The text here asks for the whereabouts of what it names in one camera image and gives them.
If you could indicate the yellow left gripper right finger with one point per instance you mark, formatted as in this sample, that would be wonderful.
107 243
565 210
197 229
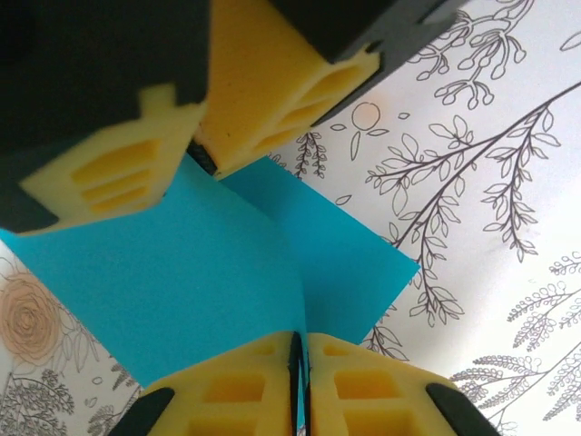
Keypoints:
386 399

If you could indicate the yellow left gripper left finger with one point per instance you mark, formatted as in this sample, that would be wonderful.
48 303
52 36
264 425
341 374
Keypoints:
227 395

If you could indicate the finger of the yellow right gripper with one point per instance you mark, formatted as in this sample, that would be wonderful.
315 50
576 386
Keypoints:
272 91
113 172

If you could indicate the blue paper sheet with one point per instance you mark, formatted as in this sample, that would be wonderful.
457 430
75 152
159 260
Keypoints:
181 272

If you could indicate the floral tablecloth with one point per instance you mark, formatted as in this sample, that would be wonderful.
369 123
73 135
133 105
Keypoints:
499 227

